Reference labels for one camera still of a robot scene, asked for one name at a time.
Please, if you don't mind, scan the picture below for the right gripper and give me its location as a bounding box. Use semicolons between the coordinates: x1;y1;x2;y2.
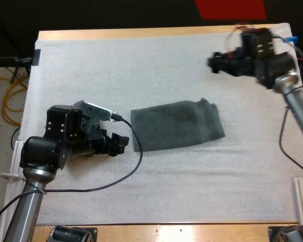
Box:
207;47;255;78

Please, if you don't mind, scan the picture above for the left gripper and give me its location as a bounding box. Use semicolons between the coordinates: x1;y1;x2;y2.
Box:
75;100;130;157

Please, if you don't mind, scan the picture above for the grey-green towel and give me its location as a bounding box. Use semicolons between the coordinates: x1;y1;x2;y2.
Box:
130;97;227;153

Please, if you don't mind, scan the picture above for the dark table clamp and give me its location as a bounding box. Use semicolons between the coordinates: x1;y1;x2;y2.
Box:
32;48;41;67

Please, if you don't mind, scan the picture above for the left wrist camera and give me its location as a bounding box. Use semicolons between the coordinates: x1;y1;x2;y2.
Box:
85;102;115;123

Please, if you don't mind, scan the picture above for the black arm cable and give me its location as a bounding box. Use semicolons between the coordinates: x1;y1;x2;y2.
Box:
278;107;303;177

